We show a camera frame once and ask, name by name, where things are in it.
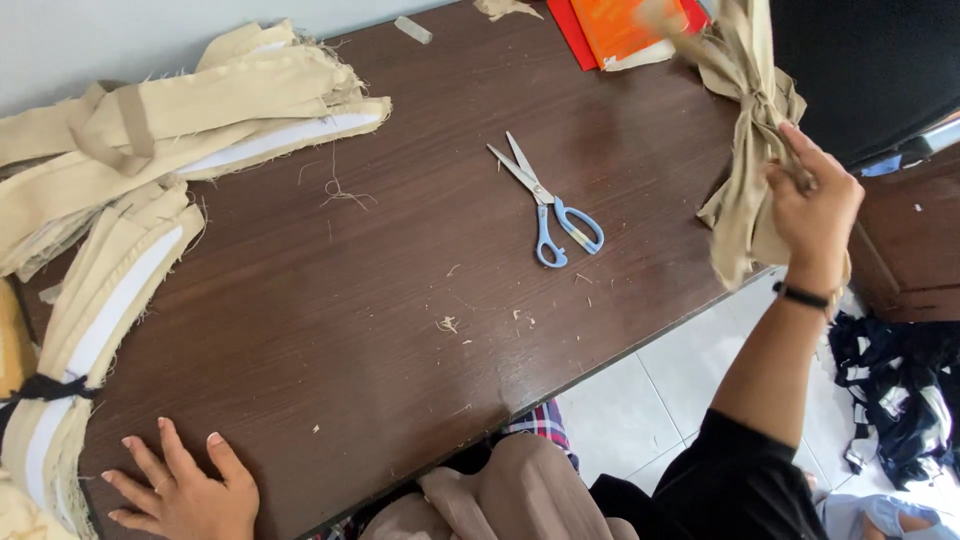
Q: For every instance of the black wristband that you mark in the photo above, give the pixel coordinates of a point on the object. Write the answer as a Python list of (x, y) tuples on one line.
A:
[(801, 297)]

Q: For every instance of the person's right fingers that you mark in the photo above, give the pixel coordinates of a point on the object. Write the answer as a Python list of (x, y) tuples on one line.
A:
[(802, 154)]

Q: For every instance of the black fabric tie strip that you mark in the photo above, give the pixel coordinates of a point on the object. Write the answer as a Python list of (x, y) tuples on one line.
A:
[(45, 388)]

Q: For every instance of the brown wooden cabinet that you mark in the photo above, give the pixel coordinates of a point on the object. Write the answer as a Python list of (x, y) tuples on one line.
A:
[(911, 240)]

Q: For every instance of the pile of beige fabric pieces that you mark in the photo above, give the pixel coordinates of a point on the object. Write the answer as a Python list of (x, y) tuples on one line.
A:
[(225, 97)]

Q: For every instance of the yellow fabric piece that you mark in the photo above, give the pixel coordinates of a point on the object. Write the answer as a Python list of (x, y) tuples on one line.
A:
[(13, 337)]

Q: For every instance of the red folder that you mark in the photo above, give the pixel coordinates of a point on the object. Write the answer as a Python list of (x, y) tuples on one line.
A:
[(574, 41)]

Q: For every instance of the person's beige garment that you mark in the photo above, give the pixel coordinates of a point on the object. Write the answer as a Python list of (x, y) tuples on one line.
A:
[(510, 495)]

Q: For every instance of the plaid cloth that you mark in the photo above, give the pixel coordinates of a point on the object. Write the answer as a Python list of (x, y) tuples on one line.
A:
[(544, 427)]

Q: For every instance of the person's black sleeve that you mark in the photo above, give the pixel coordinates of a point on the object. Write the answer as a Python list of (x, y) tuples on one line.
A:
[(735, 487)]

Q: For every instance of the beige fabric bundle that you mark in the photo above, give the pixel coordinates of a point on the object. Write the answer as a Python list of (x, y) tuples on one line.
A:
[(739, 82)]

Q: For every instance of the person's right hand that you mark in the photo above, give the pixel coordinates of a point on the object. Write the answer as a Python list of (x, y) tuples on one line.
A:
[(821, 217)]

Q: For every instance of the orange book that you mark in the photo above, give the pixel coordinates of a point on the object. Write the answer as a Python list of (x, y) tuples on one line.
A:
[(615, 26)]

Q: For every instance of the loose beige thread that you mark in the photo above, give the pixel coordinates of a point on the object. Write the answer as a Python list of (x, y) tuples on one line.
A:
[(341, 195)]

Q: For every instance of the heap of dark fabric scraps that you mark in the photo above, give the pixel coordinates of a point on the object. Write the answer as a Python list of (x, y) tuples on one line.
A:
[(900, 390)]

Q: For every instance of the light blue slipper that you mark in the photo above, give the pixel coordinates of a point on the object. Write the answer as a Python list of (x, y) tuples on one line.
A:
[(885, 517)]

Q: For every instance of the small beige fabric scrap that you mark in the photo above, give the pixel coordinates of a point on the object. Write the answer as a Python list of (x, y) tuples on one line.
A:
[(502, 7)]

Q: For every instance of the translucent chalk piece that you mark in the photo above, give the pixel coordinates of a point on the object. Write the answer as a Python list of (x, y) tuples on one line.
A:
[(413, 29)]

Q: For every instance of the beige bundle with white lining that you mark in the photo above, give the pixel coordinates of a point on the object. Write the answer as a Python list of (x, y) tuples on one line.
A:
[(112, 285)]

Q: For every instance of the black chair back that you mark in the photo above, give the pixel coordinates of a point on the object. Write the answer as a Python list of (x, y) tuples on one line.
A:
[(862, 67)]

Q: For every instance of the person's left hand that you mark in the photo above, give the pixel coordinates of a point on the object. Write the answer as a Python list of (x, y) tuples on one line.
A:
[(199, 502)]

